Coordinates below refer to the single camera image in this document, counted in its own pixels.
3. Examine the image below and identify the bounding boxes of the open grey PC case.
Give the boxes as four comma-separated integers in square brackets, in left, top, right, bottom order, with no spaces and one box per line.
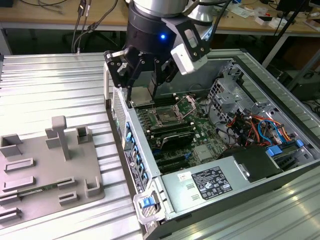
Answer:
[103,55,320,240]

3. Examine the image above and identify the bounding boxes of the metal perforated drive cage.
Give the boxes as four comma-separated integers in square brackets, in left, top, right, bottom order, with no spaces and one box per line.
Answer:
[207,78,248,119]

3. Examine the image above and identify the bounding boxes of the blue disk carrier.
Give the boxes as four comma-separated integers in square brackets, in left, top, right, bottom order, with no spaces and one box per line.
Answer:
[265,146,283,158]

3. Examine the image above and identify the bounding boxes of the small white box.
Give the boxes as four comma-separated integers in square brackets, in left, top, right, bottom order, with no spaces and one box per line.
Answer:
[268,18,288,29]

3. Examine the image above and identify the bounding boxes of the blue case latch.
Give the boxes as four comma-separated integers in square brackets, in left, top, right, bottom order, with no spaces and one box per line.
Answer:
[139,198,154,209]

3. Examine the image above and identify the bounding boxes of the black plastic air shroud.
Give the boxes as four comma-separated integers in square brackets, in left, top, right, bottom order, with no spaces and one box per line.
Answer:
[216,145,284,183]

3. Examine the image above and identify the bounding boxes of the black expansion slots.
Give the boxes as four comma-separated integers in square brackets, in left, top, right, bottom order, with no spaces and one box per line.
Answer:
[155,154,191,174]

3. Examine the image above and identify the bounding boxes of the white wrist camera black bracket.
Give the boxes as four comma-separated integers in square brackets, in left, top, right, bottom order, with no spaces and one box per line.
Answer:
[162,17,211,76]

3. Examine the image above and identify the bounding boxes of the green RAM stick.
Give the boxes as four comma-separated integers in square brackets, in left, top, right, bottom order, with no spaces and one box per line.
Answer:
[18,183,59,195]

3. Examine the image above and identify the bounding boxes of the silver chipset heatsink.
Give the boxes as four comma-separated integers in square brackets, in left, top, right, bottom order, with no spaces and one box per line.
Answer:
[194,144,214,161]

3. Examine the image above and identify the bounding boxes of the orange and red wire bundle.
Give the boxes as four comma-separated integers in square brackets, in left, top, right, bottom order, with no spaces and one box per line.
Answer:
[224,114,294,147]

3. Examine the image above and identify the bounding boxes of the silver square CPU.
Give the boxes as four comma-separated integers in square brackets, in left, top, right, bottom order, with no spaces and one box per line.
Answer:
[129,86,156,107]

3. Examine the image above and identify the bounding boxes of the grey parts rack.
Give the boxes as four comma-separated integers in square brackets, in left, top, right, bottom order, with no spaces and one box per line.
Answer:
[0,115,106,229]

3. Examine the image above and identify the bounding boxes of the green motherboard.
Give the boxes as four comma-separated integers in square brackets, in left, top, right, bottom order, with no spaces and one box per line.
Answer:
[136,98,235,176]

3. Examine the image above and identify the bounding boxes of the black graphics card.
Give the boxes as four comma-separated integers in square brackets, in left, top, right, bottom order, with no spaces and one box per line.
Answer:
[159,131,195,151]

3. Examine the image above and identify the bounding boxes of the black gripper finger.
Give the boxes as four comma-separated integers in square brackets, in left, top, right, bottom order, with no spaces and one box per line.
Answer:
[147,57,181,100]
[103,49,146,109]

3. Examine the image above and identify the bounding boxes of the blue wire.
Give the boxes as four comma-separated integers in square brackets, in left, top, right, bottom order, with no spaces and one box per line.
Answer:
[257,120,285,144]

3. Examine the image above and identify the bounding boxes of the black RAM slots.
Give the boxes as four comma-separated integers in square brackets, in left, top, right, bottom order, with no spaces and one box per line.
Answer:
[154,92,176,106]

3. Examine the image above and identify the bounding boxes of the wooden desk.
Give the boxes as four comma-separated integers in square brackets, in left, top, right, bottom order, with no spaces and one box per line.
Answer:
[0,0,320,38]

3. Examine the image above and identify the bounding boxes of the metal socket cover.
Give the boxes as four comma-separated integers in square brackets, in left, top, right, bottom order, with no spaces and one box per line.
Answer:
[174,94,199,118]

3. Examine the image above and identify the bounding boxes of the black slanted stand pole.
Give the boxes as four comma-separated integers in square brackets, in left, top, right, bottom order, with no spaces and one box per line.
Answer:
[273,0,302,36]

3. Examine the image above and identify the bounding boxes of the grey power supply unit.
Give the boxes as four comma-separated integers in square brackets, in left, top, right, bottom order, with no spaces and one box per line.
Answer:
[161,156,251,214]

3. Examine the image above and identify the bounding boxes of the CPU socket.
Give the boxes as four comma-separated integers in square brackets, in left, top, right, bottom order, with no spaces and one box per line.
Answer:
[149,106,184,126]

